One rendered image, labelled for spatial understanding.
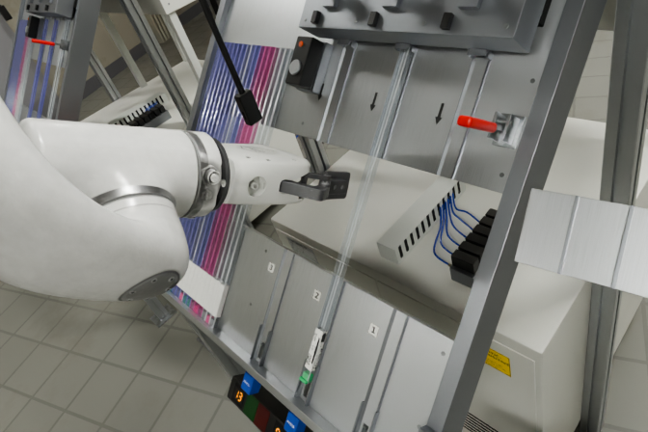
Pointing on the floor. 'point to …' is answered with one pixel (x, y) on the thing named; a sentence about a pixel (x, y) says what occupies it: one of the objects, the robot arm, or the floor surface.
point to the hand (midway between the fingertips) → (314, 175)
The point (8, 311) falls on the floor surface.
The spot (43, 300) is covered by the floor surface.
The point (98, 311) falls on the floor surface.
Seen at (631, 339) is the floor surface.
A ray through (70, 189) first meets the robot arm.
